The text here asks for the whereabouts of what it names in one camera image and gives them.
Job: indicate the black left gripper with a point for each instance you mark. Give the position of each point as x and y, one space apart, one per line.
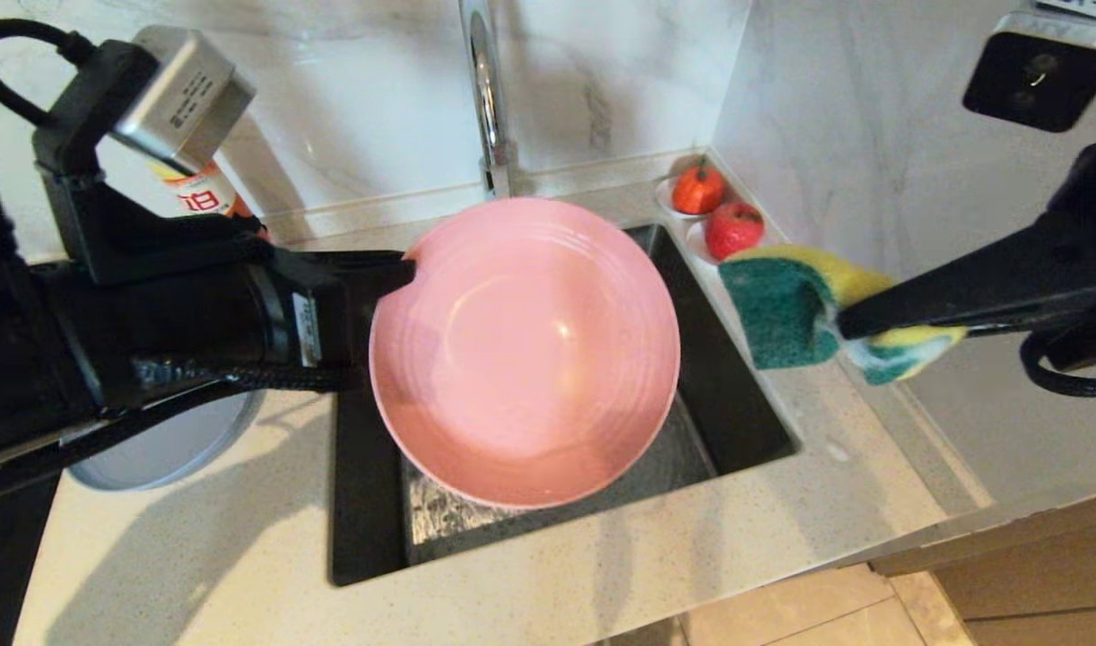
333 314

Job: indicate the pink plate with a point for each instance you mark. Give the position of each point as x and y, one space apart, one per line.
530 359

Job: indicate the orange detergent bottle yellow cap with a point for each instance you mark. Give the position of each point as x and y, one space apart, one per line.
203 193

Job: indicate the yellow green sponge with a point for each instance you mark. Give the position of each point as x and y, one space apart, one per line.
781 305

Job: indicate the chrome faucet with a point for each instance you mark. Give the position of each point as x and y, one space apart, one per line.
487 99

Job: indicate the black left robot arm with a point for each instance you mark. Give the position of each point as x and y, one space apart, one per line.
108 341

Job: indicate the stainless steel sink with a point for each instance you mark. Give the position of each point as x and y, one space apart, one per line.
736 404

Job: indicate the red toy apple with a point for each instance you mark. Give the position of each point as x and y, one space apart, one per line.
735 229

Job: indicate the light blue plate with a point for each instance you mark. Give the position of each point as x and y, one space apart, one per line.
162 449

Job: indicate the small white dish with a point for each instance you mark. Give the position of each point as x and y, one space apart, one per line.
699 251
663 196

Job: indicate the brown wooden cabinet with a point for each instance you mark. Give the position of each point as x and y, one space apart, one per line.
1032 574

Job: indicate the orange toy persimmon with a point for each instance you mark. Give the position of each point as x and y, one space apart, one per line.
699 190

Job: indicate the black induction cooktop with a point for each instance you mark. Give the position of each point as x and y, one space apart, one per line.
1 583

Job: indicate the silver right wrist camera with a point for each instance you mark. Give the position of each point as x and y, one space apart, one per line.
1037 76

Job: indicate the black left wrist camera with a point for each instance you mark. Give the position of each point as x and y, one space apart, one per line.
185 99

